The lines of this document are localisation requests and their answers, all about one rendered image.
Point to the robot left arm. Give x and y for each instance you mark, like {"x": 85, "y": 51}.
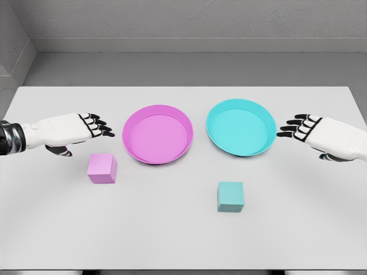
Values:
{"x": 21, "y": 136}

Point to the teal block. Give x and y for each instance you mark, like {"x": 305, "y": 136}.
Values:
{"x": 230, "y": 196}

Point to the pink block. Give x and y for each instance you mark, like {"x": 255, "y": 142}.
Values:
{"x": 102, "y": 168}

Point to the cyan plate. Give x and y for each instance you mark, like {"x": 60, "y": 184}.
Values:
{"x": 240, "y": 127}

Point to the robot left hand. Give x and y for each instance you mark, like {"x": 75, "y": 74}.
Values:
{"x": 67, "y": 127}

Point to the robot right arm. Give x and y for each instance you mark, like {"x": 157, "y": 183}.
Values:
{"x": 363, "y": 146}

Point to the pink plate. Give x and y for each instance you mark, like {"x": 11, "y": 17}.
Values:
{"x": 157, "y": 134}

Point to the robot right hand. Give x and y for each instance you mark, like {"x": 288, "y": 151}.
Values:
{"x": 329, "y": 133}

